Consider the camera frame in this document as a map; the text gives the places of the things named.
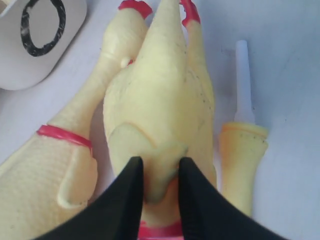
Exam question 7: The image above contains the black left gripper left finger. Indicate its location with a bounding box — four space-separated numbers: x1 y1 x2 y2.
39 156 144 240

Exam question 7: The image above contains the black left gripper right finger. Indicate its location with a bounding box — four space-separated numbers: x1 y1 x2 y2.
178 157 270 240

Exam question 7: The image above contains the detached rubber chicken head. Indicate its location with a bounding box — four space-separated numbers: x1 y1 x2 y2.
219 122 268 217

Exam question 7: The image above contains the headless rubber chicken body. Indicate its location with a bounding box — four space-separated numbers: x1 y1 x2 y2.
103 0 217 240

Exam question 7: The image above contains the white plastic squeaker tube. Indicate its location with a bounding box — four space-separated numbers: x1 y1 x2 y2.
234 40 255 124

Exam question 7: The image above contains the cream bin marked O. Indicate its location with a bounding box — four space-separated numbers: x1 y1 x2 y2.
0 0 87 91

